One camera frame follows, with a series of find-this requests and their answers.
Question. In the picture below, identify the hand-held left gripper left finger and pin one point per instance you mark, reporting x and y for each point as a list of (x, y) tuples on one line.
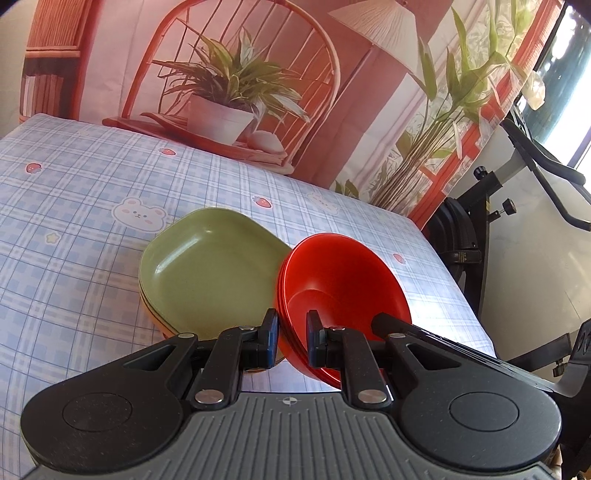
[(272, 339)]

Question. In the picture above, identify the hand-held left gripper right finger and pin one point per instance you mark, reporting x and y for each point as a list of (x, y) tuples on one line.
[(314, 344)]

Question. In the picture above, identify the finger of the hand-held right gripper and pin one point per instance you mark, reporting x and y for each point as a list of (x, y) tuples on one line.
[(429, 337)]

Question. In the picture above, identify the red bowl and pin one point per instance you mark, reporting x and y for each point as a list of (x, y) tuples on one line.
[(300, 357), (337, 277)]

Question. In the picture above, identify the green plate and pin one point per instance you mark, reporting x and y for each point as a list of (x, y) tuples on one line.
[(147, 295), (207, 272)]

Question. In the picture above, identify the orange plate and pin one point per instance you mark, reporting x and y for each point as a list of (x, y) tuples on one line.
[(159, 321)]

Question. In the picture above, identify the black exercise bike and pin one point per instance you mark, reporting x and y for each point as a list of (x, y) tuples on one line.
[(466, 240)]

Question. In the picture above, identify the blue plaid tablecloth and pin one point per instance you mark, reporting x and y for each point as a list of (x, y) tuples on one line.
[(69, 230)]

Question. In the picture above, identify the window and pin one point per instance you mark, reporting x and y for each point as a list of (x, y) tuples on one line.
[(570, 92)]

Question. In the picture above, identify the printed wall backdrop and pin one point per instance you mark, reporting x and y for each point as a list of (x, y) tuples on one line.
[(231, 69)]

